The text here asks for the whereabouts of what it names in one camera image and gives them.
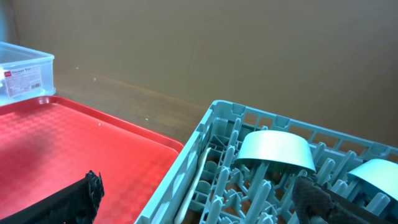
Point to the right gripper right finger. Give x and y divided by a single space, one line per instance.
313 203

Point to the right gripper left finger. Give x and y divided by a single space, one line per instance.
76 204

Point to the green bowl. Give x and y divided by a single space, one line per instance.
278 147

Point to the light blue bowl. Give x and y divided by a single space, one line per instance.
379 173

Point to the white plastic spoon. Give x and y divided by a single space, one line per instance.
188 197

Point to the grey dishwasher rack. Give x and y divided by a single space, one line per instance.
259 192

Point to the red serving tray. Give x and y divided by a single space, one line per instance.
49 142

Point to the clear plastic bin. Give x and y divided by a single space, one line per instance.
25 73

